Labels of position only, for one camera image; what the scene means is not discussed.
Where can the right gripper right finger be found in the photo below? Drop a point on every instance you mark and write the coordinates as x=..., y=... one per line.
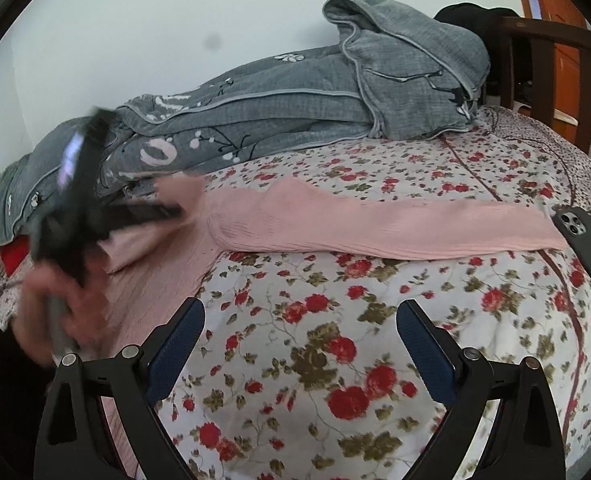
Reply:
x=525, y=441

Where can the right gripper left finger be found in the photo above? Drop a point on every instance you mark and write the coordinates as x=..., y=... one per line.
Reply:
x=74, y=438

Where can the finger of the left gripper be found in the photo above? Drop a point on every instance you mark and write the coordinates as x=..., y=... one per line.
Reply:
x=123, y=216

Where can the pink knitted sweater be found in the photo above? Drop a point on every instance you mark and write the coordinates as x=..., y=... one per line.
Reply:
x=325, y=224

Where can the person's left hand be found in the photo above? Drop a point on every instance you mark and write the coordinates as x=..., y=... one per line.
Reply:
x=53, y=306

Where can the red pillow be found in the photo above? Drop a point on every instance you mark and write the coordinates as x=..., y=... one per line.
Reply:
x=13, y=253

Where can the floral red white bedsheet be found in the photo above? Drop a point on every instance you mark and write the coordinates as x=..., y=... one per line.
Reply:
x=509, y=159

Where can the grey floral quilt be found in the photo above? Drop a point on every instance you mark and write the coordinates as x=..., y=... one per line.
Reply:
x=394, y=73

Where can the dark wooden bed frame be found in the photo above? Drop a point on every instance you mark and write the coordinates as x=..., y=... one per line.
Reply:
x=539, y=63

